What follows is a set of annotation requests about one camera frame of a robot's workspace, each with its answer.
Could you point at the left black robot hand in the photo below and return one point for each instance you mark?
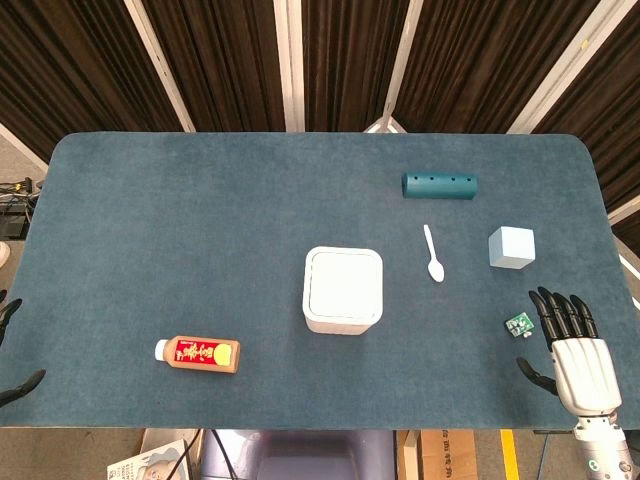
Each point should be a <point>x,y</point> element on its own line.
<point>11,345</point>

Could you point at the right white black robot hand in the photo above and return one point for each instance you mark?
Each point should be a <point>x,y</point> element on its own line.
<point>582,362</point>

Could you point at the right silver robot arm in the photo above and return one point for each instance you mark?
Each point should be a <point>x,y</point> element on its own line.
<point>602,447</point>

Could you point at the purple robot base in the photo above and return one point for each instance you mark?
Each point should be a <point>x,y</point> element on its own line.
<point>298,455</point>

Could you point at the white square container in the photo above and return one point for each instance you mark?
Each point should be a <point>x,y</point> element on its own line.
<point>343,289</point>

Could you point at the small green snack packet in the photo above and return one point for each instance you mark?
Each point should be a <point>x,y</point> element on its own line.
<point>518,325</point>

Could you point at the light blue cube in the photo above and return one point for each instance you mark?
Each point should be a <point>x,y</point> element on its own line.
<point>511,247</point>

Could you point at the brown cardboard box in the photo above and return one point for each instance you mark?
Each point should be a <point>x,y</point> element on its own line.
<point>439,454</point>

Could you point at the printed white carton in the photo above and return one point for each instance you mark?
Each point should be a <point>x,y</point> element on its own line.
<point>149,462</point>

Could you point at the white plastic spoon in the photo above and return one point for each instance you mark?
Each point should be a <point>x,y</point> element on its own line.
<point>433,254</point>

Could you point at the brown tea drink bottle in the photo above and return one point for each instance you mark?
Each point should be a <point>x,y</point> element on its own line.
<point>198,353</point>

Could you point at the teal cylinder with holes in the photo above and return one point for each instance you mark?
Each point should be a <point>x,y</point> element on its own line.
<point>439,186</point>

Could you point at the blue felt table mat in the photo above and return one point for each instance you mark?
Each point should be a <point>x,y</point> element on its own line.
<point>300,225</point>

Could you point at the dark brown curtain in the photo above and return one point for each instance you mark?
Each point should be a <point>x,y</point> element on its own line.
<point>345,60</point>

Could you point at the white partition frame post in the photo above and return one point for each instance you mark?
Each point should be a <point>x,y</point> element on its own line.
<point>159,65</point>
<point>557,67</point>
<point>22,145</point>
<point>397,67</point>
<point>290,65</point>

